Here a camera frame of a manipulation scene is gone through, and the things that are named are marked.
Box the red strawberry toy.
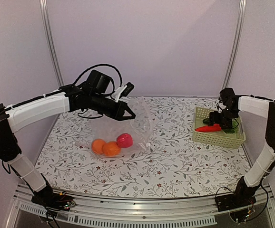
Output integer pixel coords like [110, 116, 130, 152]
[117, 133, 133, 148]

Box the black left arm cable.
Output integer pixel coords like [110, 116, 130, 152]
[73, 63, 124, 95]

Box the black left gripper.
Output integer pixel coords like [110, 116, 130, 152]
[89, 92, 136, 121]

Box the orange tangerine front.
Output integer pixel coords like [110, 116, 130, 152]
[91, 139, 106, 155]

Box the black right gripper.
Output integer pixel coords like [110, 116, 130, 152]
[208, 107, 239, 130]

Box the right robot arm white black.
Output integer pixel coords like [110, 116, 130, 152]
[209, 87, 275, 207]

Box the floral pattern table mat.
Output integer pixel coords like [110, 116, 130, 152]
[36, 97, 250, 198]

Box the clear zip top bag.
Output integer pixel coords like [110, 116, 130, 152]
[75, 96, 154, 160]

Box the red carrot toy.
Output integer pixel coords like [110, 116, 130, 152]
[195, 124, 222, 133]

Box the green leafy vegetable toy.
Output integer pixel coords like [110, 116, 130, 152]
[222, 119, 239, 134]

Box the aluminium frame post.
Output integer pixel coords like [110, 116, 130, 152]
[222, 0, 246, 89]
[39, 0, 64, 86]

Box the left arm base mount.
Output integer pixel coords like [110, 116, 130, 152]
[31, 175, 76, 211]

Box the right aluminium frame post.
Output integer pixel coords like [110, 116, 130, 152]
[222, 0, 246, 89]

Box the left aluminium frame post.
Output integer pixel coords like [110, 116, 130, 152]
[39, 0, 64, 86]

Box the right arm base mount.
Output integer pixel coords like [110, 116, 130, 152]
[215, 186, 257, 212]

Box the orange tangerine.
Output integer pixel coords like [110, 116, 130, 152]
[102, 141, 121, 157]
[91, 139, 106, 155]

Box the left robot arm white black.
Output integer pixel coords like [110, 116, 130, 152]
[0, 67, 136, 206]

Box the beige perforated plastic basket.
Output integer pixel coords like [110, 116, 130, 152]
[192, 107, 246, 149]

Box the front aluminium rail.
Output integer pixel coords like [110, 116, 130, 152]
[4, 184, 275, 228]

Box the green cucumber toy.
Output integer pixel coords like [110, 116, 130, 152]
[203, 118, 209, 124]

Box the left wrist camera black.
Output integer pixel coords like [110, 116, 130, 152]
[111, 82, 134, 102]

